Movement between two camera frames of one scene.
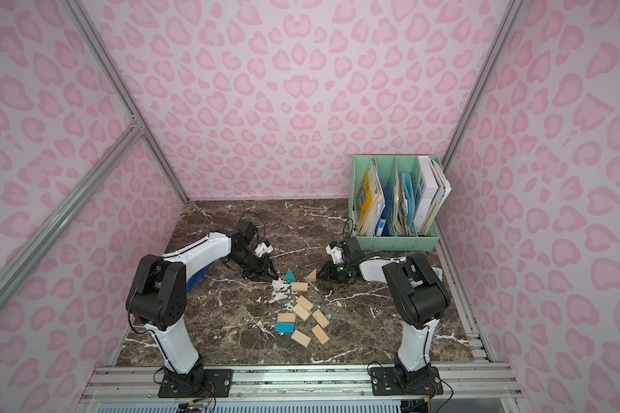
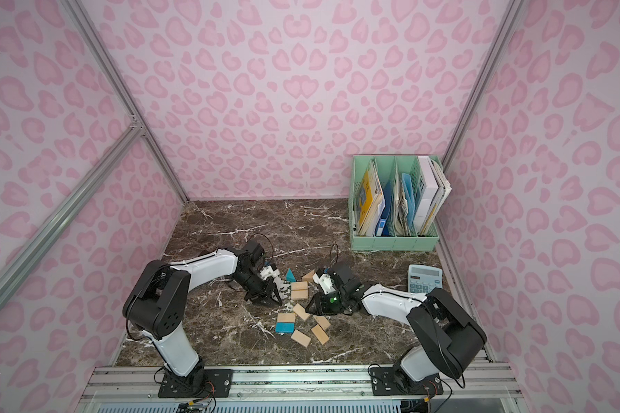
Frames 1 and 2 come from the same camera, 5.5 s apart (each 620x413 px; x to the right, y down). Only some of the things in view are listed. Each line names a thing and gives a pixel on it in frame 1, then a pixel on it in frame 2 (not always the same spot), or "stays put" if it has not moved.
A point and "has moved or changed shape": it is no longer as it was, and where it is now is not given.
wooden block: x=304 y=304 has moved or changed shape
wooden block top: x=300 y=286 stays put
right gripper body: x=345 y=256 -> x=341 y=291
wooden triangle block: x=312 y=277 stays put
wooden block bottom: x=301 y=338 stays put
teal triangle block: x=289 y=276 stays put
